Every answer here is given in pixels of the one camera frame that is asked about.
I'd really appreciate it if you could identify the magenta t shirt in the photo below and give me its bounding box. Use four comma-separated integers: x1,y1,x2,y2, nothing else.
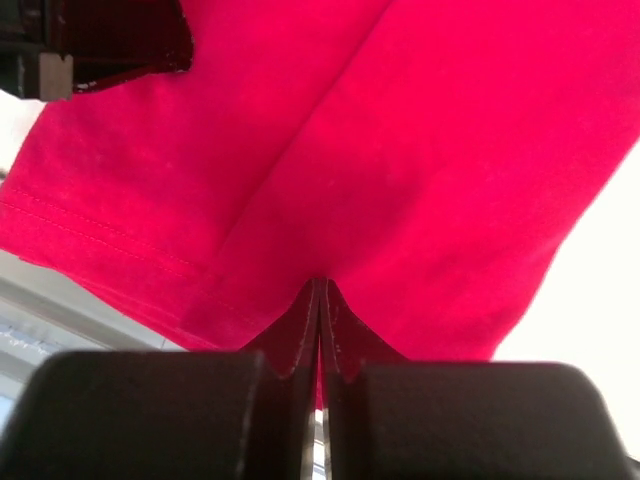
1,1,639,360

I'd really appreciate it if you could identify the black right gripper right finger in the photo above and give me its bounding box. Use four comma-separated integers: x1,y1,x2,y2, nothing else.
319,279,408,479

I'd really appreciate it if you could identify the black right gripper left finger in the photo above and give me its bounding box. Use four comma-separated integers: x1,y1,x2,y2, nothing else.
242,280,319,479

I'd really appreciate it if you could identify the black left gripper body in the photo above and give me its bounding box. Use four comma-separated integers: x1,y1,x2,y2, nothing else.
1,0,73,100

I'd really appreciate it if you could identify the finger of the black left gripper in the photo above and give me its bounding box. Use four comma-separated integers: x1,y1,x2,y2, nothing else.
59,0,194,94

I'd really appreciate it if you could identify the aluminium front rail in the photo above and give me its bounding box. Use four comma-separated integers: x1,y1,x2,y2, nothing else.
1,252,180,399

